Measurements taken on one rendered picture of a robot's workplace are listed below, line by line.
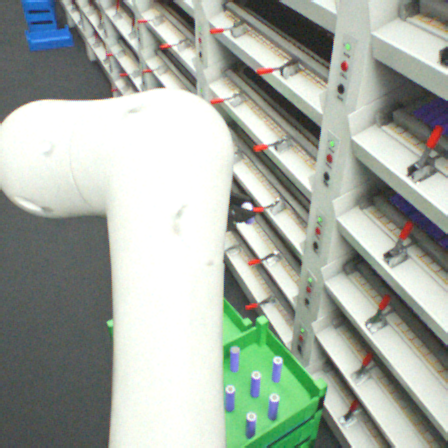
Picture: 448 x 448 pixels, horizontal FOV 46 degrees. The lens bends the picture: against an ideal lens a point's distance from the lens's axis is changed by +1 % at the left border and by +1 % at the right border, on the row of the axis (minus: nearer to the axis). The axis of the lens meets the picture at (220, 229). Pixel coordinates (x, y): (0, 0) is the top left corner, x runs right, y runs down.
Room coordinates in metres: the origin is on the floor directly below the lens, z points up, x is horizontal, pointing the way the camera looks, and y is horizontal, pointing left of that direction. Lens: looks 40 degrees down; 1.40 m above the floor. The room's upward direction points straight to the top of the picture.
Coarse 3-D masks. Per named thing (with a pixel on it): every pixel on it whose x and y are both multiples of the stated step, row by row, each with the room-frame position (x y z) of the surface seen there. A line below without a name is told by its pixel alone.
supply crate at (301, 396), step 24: (240, 336) 0.68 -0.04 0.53; (264, 336) 0.70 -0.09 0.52; (240, 360) 0.66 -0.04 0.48; (264, 360) 0.66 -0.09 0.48; (288, 360) 0.64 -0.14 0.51; (240, 384) 0.60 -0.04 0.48; (264, 384) 0.60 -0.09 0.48; (288, 384) 0.60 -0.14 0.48; (312, 384) 0.58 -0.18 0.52; (240, 408) 0.55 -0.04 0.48; (264, 408) 0.55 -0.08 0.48; (288, 408) 0.55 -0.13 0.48; (312, 408) 0.54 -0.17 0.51; (240, 432) 0.50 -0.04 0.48; (264, 432) 0.47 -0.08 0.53
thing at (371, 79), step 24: (360, 0) 0.88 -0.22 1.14; (360, 24) 0.87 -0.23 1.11; (336, 48) 0.92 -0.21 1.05; (360, 48) 0.86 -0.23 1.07; (336, 72) 0.91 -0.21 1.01; (360, 72) 0.85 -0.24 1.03; (384, 72) 0.87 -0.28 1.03; (360, 96) 0.85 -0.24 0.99; (336, 120) 0.89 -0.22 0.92; (336, 168) 0.87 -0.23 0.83; (360, 168) 0.86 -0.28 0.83; (336, 192) 0.86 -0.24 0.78; (312, 216) 0.92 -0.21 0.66; (336, 240) 0.85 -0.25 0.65; (312, 264) 0.90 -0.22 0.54; (312, 312) 0.87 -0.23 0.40; (312, 336) 0.85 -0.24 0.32; (312, 360) 0.85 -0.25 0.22
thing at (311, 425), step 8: (312, 416) 0.55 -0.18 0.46; (320, 416) 0.55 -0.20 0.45; (304, 424) 0.53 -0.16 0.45; (312, 424) 0.54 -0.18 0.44; (296, 432) 0.52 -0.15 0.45; (304, 432) 0.53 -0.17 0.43; (312, 432) 0.54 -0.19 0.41; (280, 440) 0.50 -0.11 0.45; (288, 440) 0.51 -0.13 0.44; (296, 440) 0.52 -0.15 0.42
